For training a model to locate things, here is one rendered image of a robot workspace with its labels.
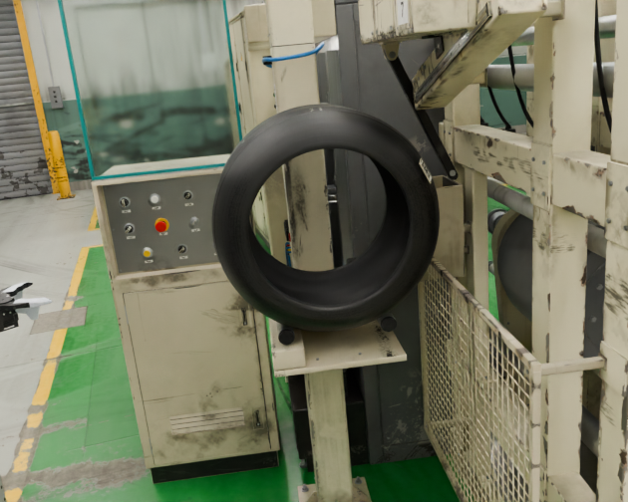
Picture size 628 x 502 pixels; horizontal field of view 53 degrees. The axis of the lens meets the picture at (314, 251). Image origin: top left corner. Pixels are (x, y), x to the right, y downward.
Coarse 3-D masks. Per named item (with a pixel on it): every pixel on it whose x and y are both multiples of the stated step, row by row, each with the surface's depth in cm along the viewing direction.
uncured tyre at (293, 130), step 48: (288, 144) 153; (336, 144) 153; (384, 144) 155; (240, 192) 155; (432, 192) 162; (240, 240) 158; (384, 240) 192; (432, 240) 165; (240, 288) 164; (288, 288) 191; (336, 288) 193; (384, 288) 165
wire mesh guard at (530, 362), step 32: (448, 352) 187; (480, 352) 157; (512, 352) 135; (480, 384) 160; (512, 384) 137; (448, 416) 196; (480, 416) 163; (512, 416) 139; (448, 448) 200; (480, 448) 165; (512, 448) 141; (512, 480) 144
